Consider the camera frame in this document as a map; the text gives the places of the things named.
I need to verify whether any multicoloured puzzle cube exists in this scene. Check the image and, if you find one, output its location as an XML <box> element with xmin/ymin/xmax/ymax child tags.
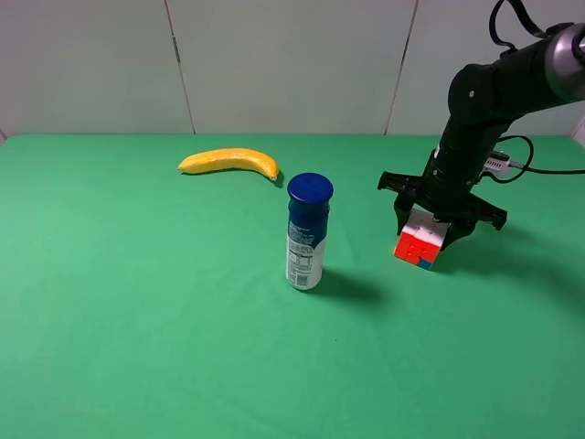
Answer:
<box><xmin>393</xmin><ymin>209</ymin><xmax>450</xmax><ymax>270</ymax></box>

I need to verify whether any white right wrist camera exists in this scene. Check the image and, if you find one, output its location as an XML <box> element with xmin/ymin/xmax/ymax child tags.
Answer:
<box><xmin>484</xmin><ymin>151</ymin><xmax>510</xmax><ymax>177</ymax></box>

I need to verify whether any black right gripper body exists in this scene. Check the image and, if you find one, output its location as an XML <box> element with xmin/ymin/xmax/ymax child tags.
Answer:
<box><xmin>378</xmin><ymin>119</ymin><xmax>508</xmax><ymax>230</ymax></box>

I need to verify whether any blue capped white bottle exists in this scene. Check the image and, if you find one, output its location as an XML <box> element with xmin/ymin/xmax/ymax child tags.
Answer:
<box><xmin>285</xmin><ymin>173</ymin><xmax>334</xmax><ymax>291</ymax></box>

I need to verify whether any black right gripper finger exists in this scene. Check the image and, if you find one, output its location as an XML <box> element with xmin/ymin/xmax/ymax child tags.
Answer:
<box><xmin>439</xmin><ymin>219</ymin><xmax>477</xmax><ymax>251</ymax></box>
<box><xmin>394</xmin><ymin>191</ymin><xmax>416</xmax><ymax>236</ymax></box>

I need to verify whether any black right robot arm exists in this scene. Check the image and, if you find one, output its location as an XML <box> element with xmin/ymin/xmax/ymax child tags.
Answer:
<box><xmin>378</xmin><ymin>23</ymin><xmax>584</xmax><ymax>246</ymax></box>

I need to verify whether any black right camera cable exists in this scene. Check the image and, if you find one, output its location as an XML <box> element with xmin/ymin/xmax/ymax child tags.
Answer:
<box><xmin>488</xmin><ymin>0</ymin><xmax>585</xmax><ymax>184</ymax></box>

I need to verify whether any green table cloth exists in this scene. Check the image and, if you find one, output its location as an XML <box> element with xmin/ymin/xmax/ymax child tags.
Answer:
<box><xmin>1</xmin><ymin>134</ymin><xmax>584</xmax><ymax>438</ymax></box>

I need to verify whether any yellow banana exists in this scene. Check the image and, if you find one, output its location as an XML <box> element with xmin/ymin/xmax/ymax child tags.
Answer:
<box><xmin>177</xmin><ymin>148</ymin><xmax>280</xmax><ymax>181</ymax></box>

